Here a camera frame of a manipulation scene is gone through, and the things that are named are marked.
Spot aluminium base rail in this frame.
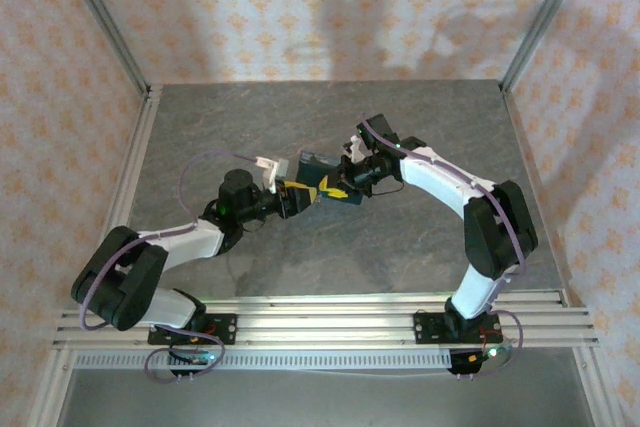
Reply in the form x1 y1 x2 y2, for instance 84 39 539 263
49 291 600 351

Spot blue starry night print box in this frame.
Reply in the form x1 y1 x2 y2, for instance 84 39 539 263
293 148 365 208

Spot aluminium table side rail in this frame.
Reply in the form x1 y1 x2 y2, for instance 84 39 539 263
28 85 164 427
499 80 622 427

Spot aluminium frame post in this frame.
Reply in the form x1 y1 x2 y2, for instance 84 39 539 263
499 0 595 93
53 0 152 94

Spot white slotted cable duct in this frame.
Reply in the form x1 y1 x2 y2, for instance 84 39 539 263
74 350 454 371

